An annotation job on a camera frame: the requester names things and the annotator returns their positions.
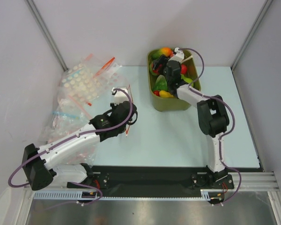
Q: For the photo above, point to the right aluminium corner post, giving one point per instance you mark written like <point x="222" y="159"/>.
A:
<point x="252" y="32"/>

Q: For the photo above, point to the aluminium corner post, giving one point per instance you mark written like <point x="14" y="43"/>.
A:
<point x="252" y="32"/>
<point x="46" y="33"/>

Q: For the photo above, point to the red toy apple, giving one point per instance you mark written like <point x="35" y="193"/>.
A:
<point x="156" y="67"/>

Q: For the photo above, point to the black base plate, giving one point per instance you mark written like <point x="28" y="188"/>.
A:
<point x="161" y="179"/>

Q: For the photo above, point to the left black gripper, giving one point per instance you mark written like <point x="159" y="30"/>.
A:
<point x="113" y="106"/>

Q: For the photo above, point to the red-green toy mango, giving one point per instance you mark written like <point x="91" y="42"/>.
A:
<point x="162" y="51"/>

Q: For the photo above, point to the white cable duct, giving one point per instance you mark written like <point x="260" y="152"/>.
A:
<point x="88" y="195"/>

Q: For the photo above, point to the green toy cabbage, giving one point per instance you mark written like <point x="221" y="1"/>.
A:
<point x="160" y="84"/>

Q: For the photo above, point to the left aluminium corner post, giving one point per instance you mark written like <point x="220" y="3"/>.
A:
<point x="46" y="33"/>

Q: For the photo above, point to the green toy bell pepper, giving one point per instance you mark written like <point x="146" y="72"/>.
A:
<point x="152" y="71"/>

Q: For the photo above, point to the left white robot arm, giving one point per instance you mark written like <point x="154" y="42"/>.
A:
<point x="43" y="165"/>

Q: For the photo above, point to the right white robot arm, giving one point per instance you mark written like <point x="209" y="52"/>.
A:
<point x="215" y="117"/>

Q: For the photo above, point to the yellow toy pear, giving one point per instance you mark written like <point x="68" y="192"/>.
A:
<point x="165" y="94"/>

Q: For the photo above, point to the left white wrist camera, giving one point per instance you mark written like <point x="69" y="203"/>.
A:
<point x="119" y="96"/>

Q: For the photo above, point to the clear orange-zipper bag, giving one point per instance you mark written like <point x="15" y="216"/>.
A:
<point x="130" y="111"/>

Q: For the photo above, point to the olive green plastic bin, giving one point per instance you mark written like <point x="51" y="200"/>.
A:
<point x="168" y="104"/>

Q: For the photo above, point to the aluminium frame rail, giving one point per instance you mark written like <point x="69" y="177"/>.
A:
<point x="258" y="182"/>

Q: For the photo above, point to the pile of spare zip bags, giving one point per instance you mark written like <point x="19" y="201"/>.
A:
<point x="79" y="86"/>

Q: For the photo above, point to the red toy strawberry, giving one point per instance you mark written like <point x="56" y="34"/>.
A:
<point x="183" y="69"/>

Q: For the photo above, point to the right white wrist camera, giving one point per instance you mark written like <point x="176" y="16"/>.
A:
<point x="178" y="55"/>

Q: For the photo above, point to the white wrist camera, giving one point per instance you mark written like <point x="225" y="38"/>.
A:
<point x="119" y="96"/>
<point x="178" y="55"/>

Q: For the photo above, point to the small red toy tomato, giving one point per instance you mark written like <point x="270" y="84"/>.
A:
<point x="156" y="92"/>

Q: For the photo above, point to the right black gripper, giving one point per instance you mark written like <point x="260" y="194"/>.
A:
<point x="161" y="62"/>

